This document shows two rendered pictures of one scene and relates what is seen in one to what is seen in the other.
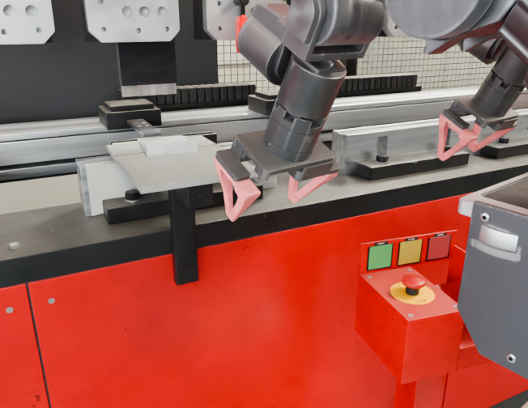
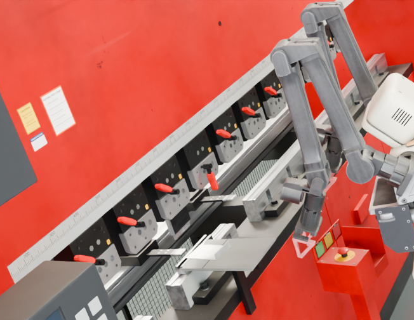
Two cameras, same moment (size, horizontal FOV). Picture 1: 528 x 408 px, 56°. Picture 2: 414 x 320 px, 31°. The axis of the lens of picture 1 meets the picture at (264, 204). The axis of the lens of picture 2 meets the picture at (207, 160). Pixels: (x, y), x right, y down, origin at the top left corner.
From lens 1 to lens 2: 1.79 m
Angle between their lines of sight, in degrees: 26
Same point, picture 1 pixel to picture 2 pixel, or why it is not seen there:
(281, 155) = (313, 225)
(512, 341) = (404, 242)
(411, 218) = not seen: hidden behind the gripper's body
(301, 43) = (317, 191)
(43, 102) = not seen: hidden behind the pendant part
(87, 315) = not seen: outside the picture
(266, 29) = (292, 189)
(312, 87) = (320, 200)
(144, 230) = (227, 296)
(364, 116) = (227, 179)
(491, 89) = (331, 156)
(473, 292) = (387, 235)
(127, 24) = (176, 205)
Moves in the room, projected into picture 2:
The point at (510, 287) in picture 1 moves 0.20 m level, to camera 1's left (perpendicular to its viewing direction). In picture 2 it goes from (396, 228) to (349, 260)
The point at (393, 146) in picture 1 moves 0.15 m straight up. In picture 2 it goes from (272, 191) to (261, 157)
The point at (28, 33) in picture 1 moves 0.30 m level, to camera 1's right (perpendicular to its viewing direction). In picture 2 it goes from (152, 232) to (229, 188)
